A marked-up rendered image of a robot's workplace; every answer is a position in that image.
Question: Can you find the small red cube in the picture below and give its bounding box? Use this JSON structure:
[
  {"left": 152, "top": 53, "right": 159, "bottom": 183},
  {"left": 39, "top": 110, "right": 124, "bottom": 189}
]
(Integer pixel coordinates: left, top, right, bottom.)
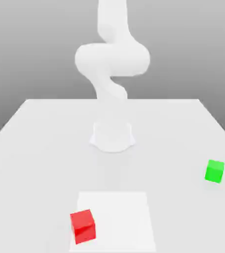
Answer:
[{"left": 70, "top": 209, "right": 97, "bottom": 245}]

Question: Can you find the small green cube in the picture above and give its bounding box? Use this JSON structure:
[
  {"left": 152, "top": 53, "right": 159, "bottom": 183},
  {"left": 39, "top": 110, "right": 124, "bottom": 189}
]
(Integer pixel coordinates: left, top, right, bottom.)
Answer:
[{"left": 204, "top": 159, "right": 225, "bottom": 184}]

